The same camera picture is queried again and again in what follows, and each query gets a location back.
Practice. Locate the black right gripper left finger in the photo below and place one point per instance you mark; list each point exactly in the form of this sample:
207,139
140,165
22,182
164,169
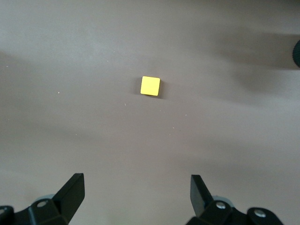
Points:
70,194

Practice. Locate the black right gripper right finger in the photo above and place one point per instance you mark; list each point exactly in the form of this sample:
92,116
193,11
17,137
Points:
201,199

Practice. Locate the yellow cube block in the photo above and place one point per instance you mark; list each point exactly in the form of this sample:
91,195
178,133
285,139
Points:
150,85

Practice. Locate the brown table cover sheet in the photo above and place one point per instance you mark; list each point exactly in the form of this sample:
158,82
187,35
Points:
93,117

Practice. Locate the black ribbed cylinder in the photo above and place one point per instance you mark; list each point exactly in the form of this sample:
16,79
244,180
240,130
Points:
297,54

